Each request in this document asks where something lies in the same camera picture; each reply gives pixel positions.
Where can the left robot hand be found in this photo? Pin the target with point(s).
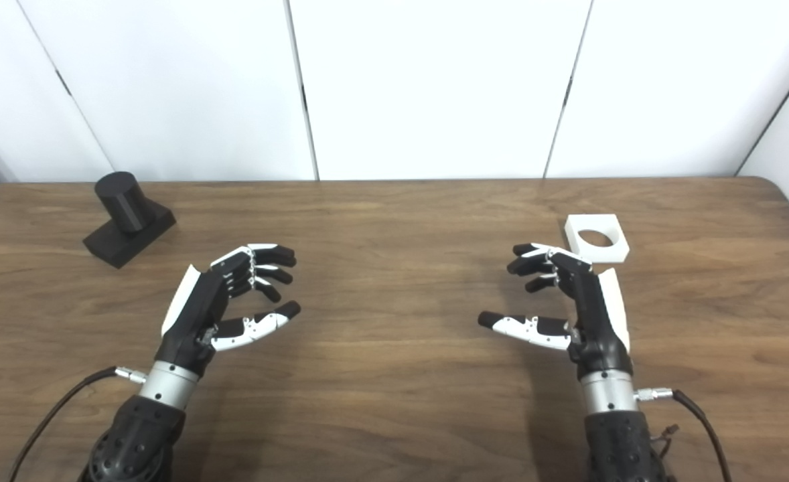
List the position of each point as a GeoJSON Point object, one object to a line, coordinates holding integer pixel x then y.
{"type": "Point", "coordinates": [197, 304]}

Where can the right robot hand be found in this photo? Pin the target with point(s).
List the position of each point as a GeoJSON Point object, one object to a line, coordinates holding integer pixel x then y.
{"type": "Point", "coordinates": [592, 308]}

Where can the white square piece with hole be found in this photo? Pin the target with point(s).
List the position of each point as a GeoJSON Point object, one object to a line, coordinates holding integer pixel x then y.
{"type": "Point", "coordinates": [612, 249]}

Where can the black peg with square base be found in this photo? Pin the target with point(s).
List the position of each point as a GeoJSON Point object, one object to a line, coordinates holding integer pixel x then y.
{"type": "Point", "coordinates": [123, 211]}

